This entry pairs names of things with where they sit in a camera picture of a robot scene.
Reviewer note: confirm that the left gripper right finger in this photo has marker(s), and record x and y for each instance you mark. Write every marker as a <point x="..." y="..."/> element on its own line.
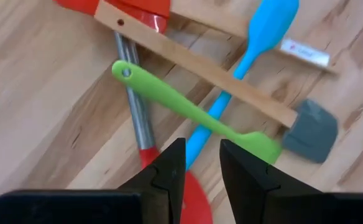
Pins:
<point x="256" y="196"/>

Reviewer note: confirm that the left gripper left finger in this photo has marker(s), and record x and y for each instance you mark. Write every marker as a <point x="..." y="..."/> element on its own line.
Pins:
<point x="156" y="199"/>

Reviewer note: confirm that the green silicone spatula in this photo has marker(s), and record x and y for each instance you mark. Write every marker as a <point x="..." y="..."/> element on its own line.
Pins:
<point x="169" y="96"/>

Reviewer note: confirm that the blue silicone spatula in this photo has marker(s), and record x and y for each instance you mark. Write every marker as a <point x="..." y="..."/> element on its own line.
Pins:
<point x="268" y="25"/>

